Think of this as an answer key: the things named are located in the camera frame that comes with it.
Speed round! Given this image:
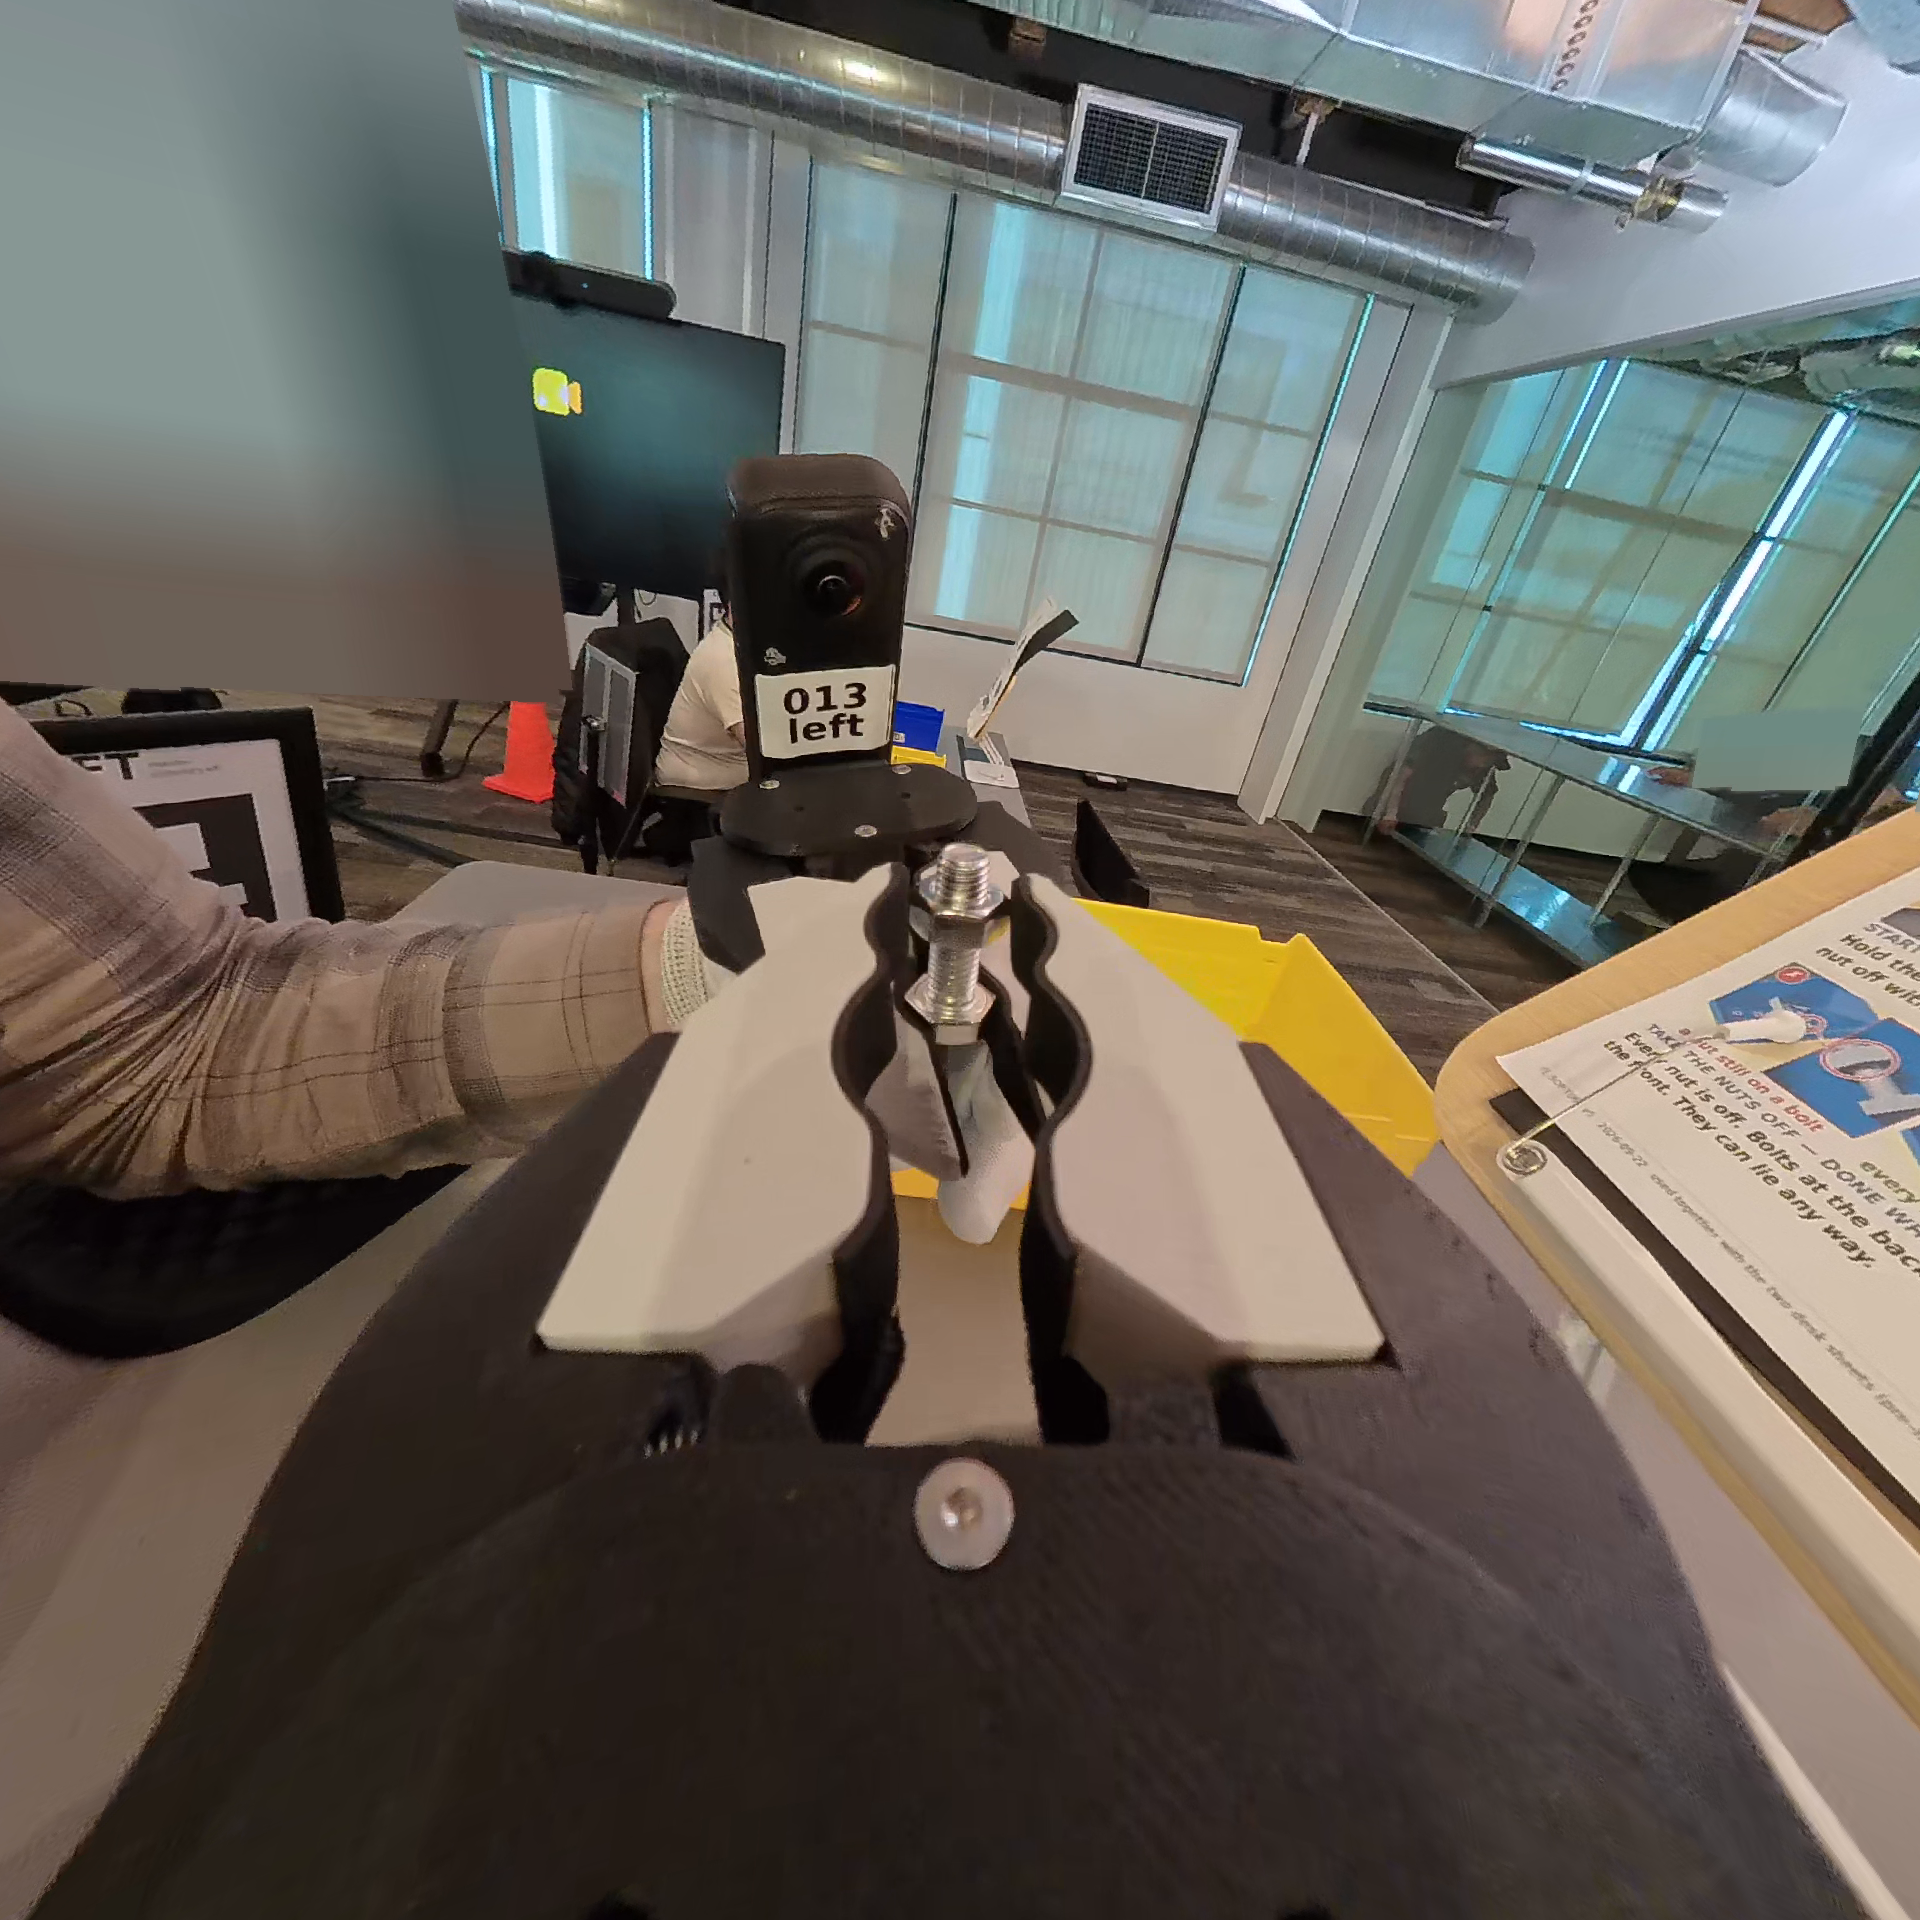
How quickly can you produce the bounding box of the gridded window with blinds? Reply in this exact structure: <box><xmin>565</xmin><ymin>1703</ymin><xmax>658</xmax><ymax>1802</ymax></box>
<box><xmin>791</xmin><ymin>151</ymin><xmax>1378</xmax><ymax>687</ymax></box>

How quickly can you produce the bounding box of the person's left forearm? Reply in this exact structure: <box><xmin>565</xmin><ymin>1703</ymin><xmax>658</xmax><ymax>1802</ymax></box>
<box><xmin>0</xmin><ymin>697</ymin><xmax>670</xmax><ymax>1202</ymax></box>

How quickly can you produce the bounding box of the silver bolt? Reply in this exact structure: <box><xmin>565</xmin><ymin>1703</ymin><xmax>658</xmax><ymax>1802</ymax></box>
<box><xmin>902</xmin><ymin>844</ymin><xmax>1009</xmax><ymax>1089</ymax></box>

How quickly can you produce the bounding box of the printed instruction sheet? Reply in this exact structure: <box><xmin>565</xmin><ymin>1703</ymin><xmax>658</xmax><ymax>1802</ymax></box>
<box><xmin>1497</xmin><ymin>901</ymin><xmax>1920</xmax><ymax>1555</ymax></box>

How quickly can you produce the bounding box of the yellow plastic bin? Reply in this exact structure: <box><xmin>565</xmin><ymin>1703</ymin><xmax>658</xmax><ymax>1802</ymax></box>
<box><xmin>889</xmin><ymin>891</ymin><xmax>1444</xmax><ymax>1205</ymax></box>

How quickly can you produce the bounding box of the black webcam bar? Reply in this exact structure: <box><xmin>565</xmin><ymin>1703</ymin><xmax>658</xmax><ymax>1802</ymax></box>
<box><xmin>503</xmin><ymin>250</ymin><xmax>680</xmax><ymax>322</ymax></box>

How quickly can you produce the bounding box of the black curved panel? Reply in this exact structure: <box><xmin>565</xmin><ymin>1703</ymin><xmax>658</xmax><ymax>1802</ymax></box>
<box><xmin>1072</xmin><ymin>797</ymin><xmax>1157</xmax><ymax>913</ymax></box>

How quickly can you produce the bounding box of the white vent grille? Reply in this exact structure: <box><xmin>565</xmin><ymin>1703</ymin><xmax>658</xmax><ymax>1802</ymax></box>
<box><xmin>1062</xmin><ymin>83</ymin><xmax>1247</xmax><ymax>231</ymax></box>

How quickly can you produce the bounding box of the orange traffic cone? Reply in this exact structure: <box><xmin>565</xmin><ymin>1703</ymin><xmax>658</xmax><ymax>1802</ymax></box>
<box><xmin>480</xmin><ymin>699</ymin><xmax>559</xmax><ymax>807</ymax></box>

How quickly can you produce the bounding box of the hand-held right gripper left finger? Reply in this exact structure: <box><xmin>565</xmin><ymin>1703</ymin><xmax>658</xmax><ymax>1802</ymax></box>
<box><xmin>533</xmin><ymin>862</ymin><xmax>921</xmax><ymax>1449</ymax></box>

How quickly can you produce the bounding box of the spiral round air duct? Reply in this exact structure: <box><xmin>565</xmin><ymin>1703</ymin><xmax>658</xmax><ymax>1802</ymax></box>
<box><xmin>455</xmin><ymin>0</ymin><xmax>1536</xmax><ymax>321</ymax></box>

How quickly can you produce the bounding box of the large black monitor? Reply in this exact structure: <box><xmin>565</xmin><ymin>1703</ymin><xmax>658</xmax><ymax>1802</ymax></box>
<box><xmin>509</xmin><ymin>286</ymin><xmax>791</xmax><ymax>617</ymax></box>

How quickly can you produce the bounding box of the white tilted sheet stand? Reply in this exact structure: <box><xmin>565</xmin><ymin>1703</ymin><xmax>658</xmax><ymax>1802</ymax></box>
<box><xmin>965</xmin><ymin>599</ymin><xmax>1086</xmax><ymax>785</ymax></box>

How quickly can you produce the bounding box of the grey work table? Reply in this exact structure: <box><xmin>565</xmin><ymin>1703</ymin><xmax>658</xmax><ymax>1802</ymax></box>
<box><xmin>896</xmin><ymin>727</ymin><xmax>1070</xmax><ymax>886</ymax></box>

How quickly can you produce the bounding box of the glass-top metal table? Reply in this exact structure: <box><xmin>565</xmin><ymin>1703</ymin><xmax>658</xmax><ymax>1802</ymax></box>
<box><xmin>1362</xmin><ymin>692</ymin><xmax>1920</xmax><ymax>975</ymax></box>

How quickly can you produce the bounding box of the black backpack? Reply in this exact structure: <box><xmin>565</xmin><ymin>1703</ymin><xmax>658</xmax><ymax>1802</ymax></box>
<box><xmin>548</xmin><ymin>615</ymin><xmax>694</xmax><ymax>876</ymax></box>

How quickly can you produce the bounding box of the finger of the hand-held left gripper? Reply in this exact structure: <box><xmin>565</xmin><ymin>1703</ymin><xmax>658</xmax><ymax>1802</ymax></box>
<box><xmin>959</xmin><ymin>1030</ymin><xmax>1046</xmax><ymax>1180</ymax></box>
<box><xmin>896</xmin><ymin>1035</ymin><xmax>970</xmax><ymax>1178</ymax></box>

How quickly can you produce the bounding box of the foil rectangular air duct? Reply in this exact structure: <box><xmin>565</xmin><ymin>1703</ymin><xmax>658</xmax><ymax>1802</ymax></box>
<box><xmin>959</xmin><ymin>0</ymin><xmax>1849</xmax><ymax>234</ymax></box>

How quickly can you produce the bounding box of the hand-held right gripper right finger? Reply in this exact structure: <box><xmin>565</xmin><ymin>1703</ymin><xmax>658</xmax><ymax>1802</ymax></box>
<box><xmin>1000</xmin><ymin>873</ymin><xmax>1386</xmax><ymax>1449</ymax></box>

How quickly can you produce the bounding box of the black padded armrest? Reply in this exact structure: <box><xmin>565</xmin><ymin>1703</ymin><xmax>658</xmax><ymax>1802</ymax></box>
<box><xmin>0</xmin><ymin>1158</ymin><xmax>470</xmax><ymax>1362</ymax></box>

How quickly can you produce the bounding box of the black-framed marker board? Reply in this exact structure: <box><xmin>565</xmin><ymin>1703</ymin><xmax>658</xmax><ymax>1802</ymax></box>
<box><xmin>28</xmin><ymin>703</ymin><xmax>350</xmax><ymax>927</ymax></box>

